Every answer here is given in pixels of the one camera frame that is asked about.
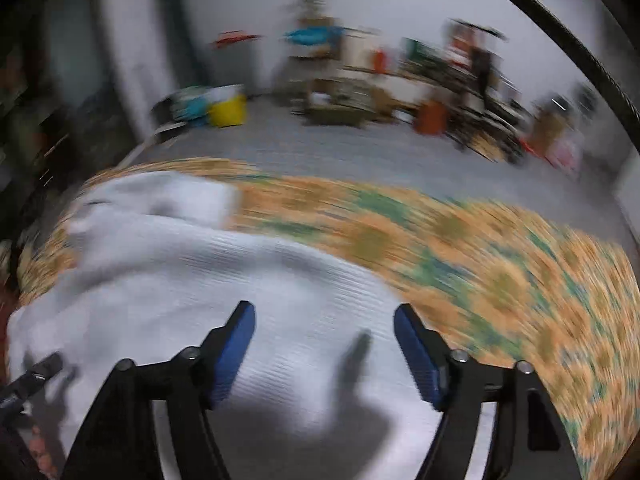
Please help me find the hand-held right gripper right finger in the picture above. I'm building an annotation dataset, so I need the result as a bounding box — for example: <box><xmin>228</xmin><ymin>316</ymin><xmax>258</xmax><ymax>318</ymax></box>
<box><xmin>392</xmin><ymin>304</ymin><xmax>583</xmax><ymax>480</ymax></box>

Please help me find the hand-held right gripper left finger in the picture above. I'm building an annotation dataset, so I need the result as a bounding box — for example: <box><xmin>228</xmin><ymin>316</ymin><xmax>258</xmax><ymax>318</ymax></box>
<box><xmin>60</xmin><ymin>300</ymin><xmax>258</xmax><ymax>480</ymax></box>

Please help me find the yellow bag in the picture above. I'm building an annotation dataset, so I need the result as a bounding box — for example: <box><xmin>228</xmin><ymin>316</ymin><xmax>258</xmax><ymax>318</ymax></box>
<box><xmin>207</xmin><ymin>94</ymin><xmax>249</xmax><ymax>129</ymax></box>

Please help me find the black cable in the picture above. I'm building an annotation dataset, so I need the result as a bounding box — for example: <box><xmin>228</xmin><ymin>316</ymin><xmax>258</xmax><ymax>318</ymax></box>
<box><xmin>459</xmin><ymin>0</ymin><xmax>640</xmax><ymax>153</ymax></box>

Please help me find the cardboard box stack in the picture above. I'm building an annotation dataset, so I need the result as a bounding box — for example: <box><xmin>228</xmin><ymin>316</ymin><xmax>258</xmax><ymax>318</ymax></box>
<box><xmin>282</xmin><ymin>12</ymin><xmax>353</xmax><ymax>108</ymax></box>

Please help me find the red cloth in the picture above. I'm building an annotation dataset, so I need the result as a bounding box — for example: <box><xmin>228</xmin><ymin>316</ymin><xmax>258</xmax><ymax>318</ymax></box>
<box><xmin>214</xmin><ymin>30</ymin><xmax>264</xmax><ymax>49</ymax></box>

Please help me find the grey knit sweater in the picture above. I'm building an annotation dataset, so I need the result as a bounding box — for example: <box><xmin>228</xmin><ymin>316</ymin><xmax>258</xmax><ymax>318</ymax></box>
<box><xmin>7</xmin><ymin>172</ymin><xmax>501</xmax><ymax>480</ymax></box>

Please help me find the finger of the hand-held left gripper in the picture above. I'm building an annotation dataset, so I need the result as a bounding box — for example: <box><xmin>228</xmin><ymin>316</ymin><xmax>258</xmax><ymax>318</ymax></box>
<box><xmin>11</xmin><ymin>351</ymin><xmax>64</xmax><ymax>405</ymax></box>

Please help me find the orange box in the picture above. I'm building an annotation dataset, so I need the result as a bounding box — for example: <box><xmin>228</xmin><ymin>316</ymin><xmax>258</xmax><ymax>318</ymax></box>
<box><xmin>414</xmin><ymin>100</ymin><xmax>452</xmax><ymax>137</ymax></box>

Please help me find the sunflower print blanket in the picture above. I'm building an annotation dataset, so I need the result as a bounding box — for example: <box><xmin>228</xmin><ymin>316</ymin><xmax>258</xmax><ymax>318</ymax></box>
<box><xmin>17</xmin><ymin>157</ymin><xmax>640</xmax><ymax>480</ymax></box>

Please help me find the teal bag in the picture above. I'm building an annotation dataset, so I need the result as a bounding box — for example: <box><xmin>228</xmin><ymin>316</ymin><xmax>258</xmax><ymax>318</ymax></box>
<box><xmin>171</xmin><ymin>89</ymin><xmax>212</xmax><ymax>122</ymax></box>

